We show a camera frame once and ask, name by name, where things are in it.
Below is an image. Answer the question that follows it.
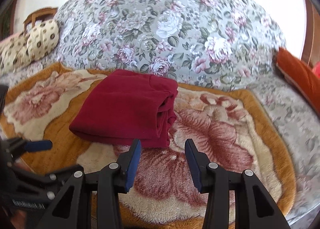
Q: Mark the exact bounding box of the dark red knit sweater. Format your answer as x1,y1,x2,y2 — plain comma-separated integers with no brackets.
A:
69,70,178,148

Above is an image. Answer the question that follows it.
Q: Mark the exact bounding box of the person left hand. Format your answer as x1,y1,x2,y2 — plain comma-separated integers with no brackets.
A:
10,210,27,229

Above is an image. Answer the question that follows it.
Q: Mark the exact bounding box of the orange floral plush blanket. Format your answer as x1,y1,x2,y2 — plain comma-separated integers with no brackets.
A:
1,63,296,228

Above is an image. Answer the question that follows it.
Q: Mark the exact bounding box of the wooden chair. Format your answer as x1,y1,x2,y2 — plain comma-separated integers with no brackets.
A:
23,7,58,33

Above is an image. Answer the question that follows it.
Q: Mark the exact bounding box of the wooden headboard frame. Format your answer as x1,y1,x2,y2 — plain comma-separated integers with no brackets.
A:
302,0,320,68

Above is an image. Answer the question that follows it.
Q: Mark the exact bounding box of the red plastic bag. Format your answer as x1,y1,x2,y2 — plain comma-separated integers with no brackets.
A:
312,62,320,78

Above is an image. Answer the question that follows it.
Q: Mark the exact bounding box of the rust orange velvet cushion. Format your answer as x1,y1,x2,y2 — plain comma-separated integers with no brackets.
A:
276,48,320,116

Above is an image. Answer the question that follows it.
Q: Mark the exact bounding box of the grey floral quilt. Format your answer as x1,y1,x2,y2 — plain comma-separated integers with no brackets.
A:
1,0,319,225

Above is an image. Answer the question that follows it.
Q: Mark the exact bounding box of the cream dotted pillow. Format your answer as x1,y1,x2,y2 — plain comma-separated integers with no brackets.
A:
1,33,31,76
26,19,59,62

